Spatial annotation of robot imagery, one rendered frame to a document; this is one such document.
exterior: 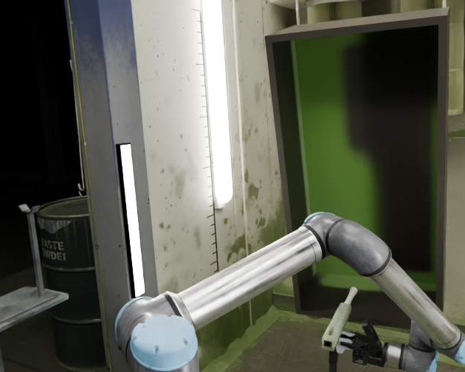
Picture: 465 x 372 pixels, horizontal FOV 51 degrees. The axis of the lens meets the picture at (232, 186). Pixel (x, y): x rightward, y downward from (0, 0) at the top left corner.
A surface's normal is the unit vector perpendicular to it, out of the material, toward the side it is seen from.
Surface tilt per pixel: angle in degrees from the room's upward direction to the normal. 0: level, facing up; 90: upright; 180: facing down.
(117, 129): 90
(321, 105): 102
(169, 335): 5
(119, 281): 90
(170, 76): 90
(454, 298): 57
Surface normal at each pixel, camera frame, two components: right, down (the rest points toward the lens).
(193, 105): 0.86, 0.04
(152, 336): -0.03, -0.97
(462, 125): -0.51, 0.18
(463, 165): -0.45, -0.38
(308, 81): -0.40, 0.38
